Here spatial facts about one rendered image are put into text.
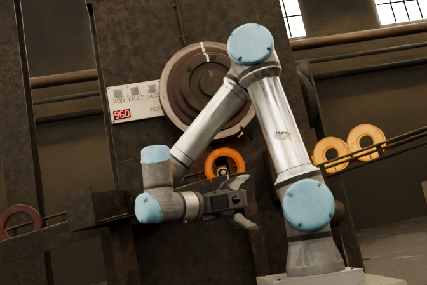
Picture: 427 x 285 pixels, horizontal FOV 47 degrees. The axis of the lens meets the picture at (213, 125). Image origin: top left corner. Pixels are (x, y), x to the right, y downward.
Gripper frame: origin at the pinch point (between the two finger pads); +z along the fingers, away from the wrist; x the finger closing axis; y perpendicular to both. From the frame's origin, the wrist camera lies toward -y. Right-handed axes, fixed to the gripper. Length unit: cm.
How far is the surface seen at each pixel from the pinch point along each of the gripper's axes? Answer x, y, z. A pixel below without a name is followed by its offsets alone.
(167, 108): -54, 74, 21
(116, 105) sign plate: -62, 96, 7
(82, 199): -13, 61, -27
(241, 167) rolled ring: -24, 62, 48
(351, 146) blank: -23, 22, 76
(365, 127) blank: -30, 15, 78
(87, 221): -5, 60, -26
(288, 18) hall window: -394, 454, 542
